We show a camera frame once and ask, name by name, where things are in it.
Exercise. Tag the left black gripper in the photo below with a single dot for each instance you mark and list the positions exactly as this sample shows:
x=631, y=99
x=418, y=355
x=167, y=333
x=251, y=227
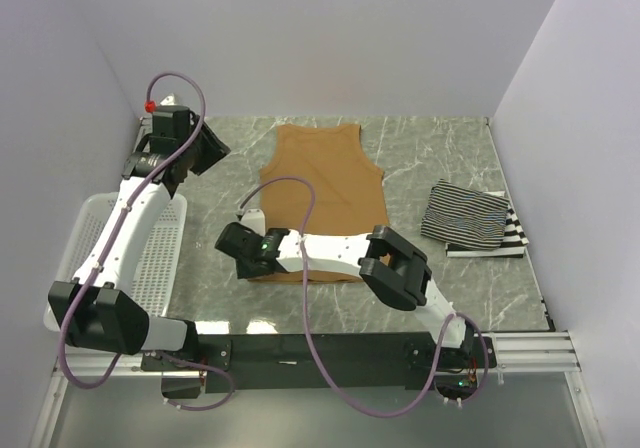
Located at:
x=215, y=149

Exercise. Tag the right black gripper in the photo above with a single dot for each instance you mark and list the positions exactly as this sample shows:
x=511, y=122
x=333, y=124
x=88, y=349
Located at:
x=245, y=273

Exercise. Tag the tan tank top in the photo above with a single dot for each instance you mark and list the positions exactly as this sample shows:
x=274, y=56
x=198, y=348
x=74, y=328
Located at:
x=349, y=197

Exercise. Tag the thin-striped black white tank top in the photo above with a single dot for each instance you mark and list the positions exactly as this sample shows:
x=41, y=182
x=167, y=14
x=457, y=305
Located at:
x=468, y=218

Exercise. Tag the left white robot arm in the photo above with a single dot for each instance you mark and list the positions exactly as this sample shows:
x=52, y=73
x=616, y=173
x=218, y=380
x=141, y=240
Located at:
x=94, y=306

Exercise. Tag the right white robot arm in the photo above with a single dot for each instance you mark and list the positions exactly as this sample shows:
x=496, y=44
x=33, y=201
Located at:
x=395, y=270

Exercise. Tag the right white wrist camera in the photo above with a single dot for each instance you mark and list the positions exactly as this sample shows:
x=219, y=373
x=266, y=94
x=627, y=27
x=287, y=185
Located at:
x=253, y=219

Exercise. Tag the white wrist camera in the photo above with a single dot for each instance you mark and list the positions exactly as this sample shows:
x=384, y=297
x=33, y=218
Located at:
x=253, y=219
x=170, y=100

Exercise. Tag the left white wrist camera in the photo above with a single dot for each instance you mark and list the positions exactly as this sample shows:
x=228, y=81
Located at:
x=170, y=100

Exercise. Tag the aluminium frame rail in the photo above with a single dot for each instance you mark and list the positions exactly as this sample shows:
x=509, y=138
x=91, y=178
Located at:
x=516, y=352

